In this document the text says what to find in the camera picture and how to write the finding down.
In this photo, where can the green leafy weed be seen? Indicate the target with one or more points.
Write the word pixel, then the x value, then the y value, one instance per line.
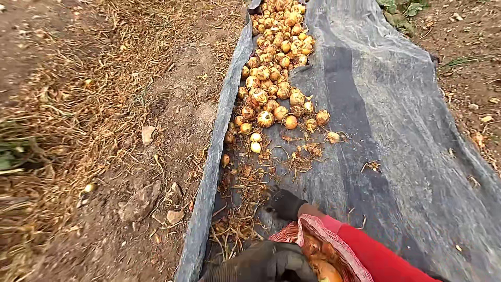
pixel 405 10

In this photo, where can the pile of onions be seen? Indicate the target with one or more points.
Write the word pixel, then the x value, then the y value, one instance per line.
pixel 270 74

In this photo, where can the green grass blades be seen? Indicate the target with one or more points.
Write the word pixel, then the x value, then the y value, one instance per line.
pixel 465 60

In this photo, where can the small pale onion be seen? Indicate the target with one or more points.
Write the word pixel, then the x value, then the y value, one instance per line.
pixel 89 188

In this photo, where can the flat pinkish stone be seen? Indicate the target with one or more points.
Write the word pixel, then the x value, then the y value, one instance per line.
pixel 148 134

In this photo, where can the cluster of bagged onions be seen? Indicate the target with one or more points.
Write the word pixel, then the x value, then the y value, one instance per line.
pixel 327 262

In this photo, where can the person's left fingers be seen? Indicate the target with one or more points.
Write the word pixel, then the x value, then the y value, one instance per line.
pixel 295 261

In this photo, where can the person's right hand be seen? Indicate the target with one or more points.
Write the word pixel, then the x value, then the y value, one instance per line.
pixel 287 203

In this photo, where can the heap of dry onion leaves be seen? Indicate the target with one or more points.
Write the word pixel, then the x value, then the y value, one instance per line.
pixel 244 186

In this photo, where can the green leafy plant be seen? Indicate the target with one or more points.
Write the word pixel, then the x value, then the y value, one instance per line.
pixel 11 154

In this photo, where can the person's right fingers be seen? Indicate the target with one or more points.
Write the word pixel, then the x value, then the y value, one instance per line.
pixel 271 196

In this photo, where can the person's left hand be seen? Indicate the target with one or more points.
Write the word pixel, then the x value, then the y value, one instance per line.
pixel 270 260

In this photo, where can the small brown onion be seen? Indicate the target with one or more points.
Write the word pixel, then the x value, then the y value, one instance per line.
pixel 225 160

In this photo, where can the dry leaf scrap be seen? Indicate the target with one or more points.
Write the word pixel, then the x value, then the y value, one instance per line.
pixel 374 166

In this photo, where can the clump of dry roots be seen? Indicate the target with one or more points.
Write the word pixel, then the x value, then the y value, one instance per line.
pixel 307 154

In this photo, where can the large brown clod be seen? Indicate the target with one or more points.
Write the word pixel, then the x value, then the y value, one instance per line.
pixel 140 202

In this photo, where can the small tan onion with roots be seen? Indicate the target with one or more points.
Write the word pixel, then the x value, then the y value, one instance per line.
pixel 333 137

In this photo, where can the brown rough stone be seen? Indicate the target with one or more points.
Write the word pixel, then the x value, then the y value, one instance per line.
pixel 174 193

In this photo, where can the red mesh bag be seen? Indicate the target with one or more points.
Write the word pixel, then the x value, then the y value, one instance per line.
pixel 348 258

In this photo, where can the grey woven ground sheet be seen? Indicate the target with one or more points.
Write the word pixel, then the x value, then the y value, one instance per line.
pixel 415 129

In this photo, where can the small yellow onion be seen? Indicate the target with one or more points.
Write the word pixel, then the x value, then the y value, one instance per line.
pixel 256 137
pixel 255 147

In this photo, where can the tan stone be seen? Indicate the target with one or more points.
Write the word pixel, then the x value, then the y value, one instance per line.
pixel 175 216

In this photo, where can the layer of dry stalks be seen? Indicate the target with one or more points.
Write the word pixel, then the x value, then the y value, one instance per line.
pixel 78 113

